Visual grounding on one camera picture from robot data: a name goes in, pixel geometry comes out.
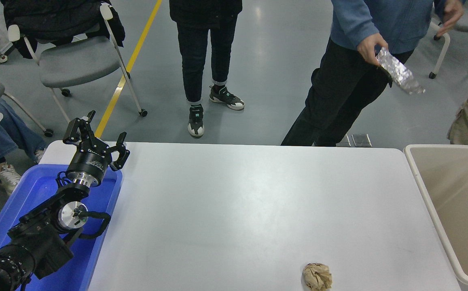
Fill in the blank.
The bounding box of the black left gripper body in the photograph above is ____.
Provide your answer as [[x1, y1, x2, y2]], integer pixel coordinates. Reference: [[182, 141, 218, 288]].
[[67, 145, 111, 181]]

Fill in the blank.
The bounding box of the foil tray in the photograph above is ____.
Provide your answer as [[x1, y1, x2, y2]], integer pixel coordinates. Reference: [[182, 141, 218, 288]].
[[375, 47, 426, 95]]

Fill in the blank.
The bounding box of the person's right hand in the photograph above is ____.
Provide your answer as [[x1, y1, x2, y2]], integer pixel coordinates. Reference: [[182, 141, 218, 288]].
[[357, 33, 389, 66]]

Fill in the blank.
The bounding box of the person's left hand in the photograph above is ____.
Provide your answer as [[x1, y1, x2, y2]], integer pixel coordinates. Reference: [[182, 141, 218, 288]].
[[436, 0, 464, 38]]

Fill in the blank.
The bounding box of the blue plastic tray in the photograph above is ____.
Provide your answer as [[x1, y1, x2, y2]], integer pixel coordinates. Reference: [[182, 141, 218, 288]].
[[0, 164, 123, 291]]

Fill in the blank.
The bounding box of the seated person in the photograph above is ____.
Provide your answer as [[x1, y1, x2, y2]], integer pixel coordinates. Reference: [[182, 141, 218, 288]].
[[0, 69, 48, 196]]

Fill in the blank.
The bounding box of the black jacket on chair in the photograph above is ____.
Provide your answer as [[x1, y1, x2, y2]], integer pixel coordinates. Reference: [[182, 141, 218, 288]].
[[1, 0, 126, 59]]

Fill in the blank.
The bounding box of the standing person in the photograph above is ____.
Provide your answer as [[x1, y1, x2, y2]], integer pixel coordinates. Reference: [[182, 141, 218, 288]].
[[169, 0, 245, 138]]

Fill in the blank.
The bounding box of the person holding foil tray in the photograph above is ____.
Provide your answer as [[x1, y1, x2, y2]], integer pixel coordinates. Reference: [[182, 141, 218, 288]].
[[280, 0, 465, 147]]

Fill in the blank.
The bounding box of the crumpled tan paper ball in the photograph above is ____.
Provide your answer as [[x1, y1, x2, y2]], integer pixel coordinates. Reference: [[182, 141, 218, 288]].
[[302, 263, 333, 291]]

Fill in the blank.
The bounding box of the large pale plastic bin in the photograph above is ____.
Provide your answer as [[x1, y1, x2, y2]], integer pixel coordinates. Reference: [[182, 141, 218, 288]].
[[404, 144, 468, 289]]

